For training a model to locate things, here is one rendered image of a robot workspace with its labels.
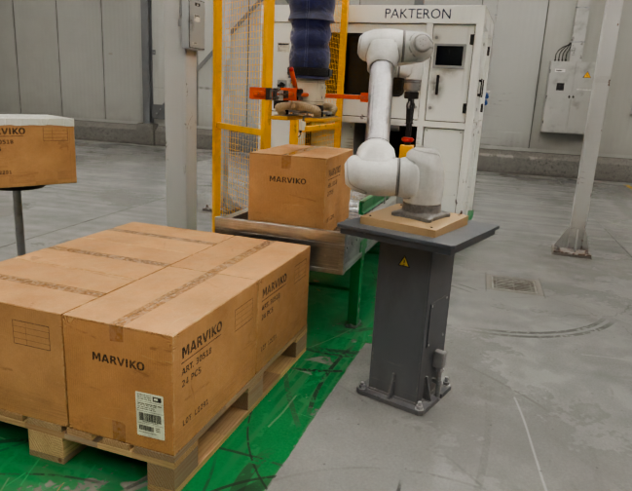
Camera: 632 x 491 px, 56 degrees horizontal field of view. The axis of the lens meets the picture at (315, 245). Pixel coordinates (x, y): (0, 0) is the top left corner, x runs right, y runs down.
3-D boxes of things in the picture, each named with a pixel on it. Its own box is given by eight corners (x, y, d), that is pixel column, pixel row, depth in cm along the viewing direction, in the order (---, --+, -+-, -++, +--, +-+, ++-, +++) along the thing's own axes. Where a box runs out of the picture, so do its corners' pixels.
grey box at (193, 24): (198, 51, 377) (198, 1, 370) (205, 51, 376) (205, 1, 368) (181, 48, 359) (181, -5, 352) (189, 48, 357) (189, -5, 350)
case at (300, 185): (284, 209, 359) (286, 143, 349) (349, 216, 349) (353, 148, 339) (247, 230, 303) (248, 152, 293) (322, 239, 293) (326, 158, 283)
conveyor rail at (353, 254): (416, 200, 502) (418, 178, 497) (422, 201, 500) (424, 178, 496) (335, 271, 290) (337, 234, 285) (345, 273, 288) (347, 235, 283)
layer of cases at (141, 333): (135, 292, 322) (133, 221, 312) (307, 323, 291) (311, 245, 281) (-67, 391, 212) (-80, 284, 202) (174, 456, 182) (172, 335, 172)
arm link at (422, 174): (444, 207, 230) (449, 150, 224) (396, 205, 232) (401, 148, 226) (440, 199, 246) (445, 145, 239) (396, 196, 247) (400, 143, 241)
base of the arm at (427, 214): (456, 214, 244) (458, 201, 243) (428, 223, 228) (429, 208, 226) (418, 207, 256) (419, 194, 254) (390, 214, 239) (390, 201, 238)
